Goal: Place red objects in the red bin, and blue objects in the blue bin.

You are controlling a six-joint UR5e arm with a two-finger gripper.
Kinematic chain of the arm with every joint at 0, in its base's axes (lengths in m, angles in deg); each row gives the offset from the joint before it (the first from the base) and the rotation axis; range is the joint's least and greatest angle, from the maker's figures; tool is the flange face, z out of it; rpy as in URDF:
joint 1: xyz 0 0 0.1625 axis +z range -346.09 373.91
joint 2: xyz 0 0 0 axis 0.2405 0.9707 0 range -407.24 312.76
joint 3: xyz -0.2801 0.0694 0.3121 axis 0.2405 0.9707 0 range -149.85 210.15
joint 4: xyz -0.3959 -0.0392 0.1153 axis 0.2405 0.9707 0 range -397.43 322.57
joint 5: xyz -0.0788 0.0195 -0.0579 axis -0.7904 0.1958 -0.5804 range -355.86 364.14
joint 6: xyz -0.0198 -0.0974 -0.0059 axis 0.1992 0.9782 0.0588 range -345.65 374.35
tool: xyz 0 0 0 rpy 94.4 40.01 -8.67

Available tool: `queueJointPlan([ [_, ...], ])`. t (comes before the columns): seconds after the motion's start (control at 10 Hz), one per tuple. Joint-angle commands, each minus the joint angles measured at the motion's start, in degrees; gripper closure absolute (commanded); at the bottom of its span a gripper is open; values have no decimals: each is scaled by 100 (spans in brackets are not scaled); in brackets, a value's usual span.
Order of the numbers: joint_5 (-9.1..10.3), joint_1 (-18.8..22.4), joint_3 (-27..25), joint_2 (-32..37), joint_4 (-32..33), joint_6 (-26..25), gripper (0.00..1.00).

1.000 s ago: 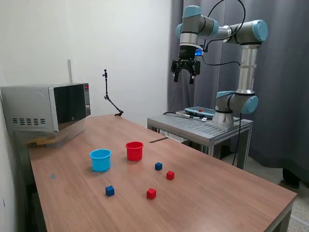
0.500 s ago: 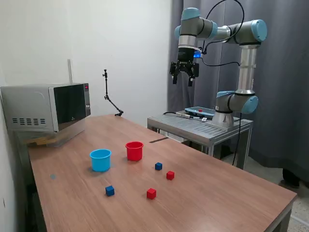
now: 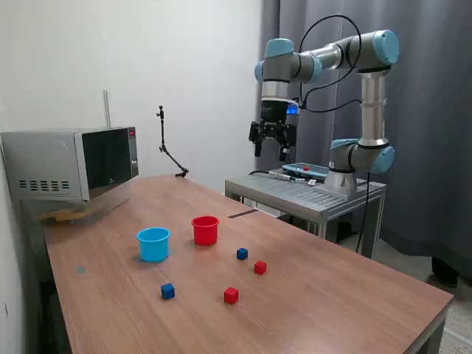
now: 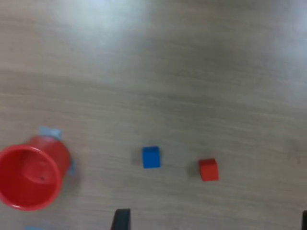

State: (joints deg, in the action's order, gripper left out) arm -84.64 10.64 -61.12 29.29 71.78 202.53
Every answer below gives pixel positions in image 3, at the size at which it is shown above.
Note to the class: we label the silver microwave oven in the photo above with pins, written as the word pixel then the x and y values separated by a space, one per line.
pixel 48 158

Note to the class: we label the black shoe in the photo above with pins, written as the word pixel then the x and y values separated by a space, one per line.
pixel 446 273

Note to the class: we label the grey metal robot stand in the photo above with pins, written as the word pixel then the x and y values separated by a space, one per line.
pixel 295 191

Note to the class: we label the black tape strip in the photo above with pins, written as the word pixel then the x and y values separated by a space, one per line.
pixel 241 214

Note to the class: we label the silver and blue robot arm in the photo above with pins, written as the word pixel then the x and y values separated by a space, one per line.
pixel 372 110

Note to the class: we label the white wall conduit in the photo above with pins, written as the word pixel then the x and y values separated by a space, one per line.
pixel 107 108

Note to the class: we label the blue plastic bin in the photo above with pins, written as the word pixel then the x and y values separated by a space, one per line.
pixel 154 247

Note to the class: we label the grey curtain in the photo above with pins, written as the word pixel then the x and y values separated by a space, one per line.
pixel 424 110

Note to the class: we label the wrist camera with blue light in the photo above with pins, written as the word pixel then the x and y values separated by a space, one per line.
pixel 292 110

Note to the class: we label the grey round sticker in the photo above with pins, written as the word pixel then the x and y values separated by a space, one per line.
pixel 80 269

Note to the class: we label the wooden blocks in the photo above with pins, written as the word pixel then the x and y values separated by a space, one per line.
pixel 60 215

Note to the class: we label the blue cube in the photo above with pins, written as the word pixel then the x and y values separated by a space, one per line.
pixel 242 254
pixel 167 291

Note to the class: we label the grey table leg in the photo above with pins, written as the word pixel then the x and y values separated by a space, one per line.
pixel 431 339

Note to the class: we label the red plastic bin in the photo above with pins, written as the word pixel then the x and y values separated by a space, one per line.
pixel 205 230

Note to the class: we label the blue teach pendant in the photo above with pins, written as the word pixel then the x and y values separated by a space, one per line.
pixel 306 170

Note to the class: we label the red cube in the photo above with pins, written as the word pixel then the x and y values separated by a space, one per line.
pixel 231 295
pixel 260 267

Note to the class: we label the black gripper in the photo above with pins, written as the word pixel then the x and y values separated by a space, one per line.
pixel 274 114

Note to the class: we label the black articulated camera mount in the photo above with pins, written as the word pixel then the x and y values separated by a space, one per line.
pixel 162 136

